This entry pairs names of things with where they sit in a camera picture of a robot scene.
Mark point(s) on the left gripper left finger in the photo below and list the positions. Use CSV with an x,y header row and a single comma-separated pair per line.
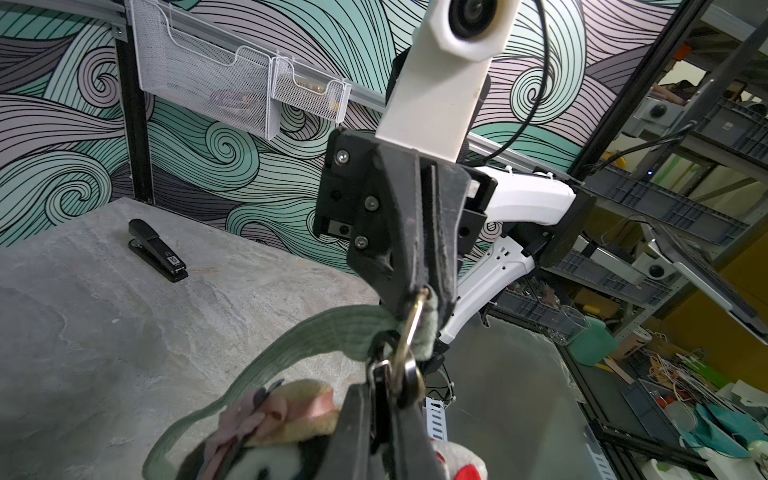
x,y
348,451

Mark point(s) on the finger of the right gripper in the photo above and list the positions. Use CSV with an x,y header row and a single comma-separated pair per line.
x,y
448,185
387,234

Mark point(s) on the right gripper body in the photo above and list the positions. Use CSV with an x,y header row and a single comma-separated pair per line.
x,y
347,162

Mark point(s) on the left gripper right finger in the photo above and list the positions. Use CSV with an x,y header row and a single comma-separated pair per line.
x,y
413,456

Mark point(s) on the red white plush keychain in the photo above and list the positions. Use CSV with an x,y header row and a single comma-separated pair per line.
x,y
458,462

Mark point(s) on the green fabric bag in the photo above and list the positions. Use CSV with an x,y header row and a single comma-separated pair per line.
x,y
390,347

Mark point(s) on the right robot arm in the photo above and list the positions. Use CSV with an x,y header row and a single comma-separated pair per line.
x,y
533,220

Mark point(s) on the black stapler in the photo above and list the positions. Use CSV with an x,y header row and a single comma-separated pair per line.
x,y
147,244

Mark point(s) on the small clear wall bin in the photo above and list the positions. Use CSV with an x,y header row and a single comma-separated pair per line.
x,y
325,96

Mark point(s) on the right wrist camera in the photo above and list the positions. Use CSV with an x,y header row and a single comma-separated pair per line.
x,y
432,104

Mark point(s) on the large clear wall bin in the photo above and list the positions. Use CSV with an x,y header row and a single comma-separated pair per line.
x,y
231,84

